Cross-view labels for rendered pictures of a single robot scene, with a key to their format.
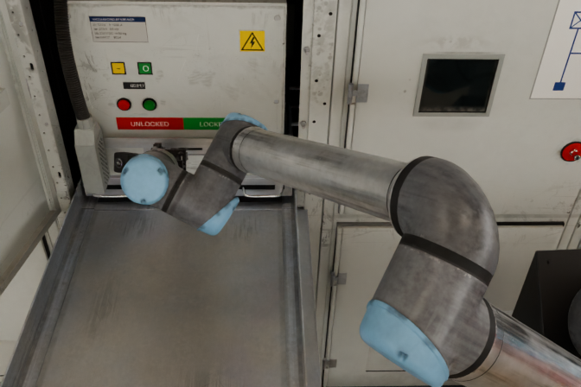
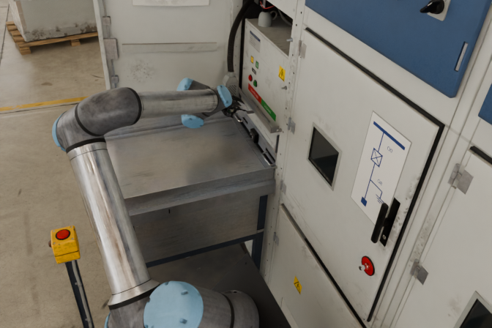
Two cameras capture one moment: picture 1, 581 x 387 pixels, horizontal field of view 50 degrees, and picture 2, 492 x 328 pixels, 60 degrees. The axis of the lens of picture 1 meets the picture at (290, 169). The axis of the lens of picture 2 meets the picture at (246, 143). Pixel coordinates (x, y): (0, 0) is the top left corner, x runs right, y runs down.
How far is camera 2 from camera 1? 1.46 m
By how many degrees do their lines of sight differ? 54
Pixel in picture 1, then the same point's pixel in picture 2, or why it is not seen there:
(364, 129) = (291, 151)
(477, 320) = (72, 135)
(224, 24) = (276, 58)
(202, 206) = not seen: hidden behind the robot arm
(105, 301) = (181, 138)
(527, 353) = (84, 174)
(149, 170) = (184, 83)
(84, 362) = (148, 143)
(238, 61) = (277, 81)
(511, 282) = not seen: outside the picture
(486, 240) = (85, 108)
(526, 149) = (347, 236)
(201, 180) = not seen: hidden behind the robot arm
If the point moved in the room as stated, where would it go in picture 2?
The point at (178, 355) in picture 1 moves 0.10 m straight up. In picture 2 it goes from (159, 165) to (158, 146)
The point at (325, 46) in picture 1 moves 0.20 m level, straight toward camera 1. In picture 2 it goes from (290, 90) to (239, 95)
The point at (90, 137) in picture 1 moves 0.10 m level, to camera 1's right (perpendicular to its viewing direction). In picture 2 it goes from (226, 80) to (233, 89)
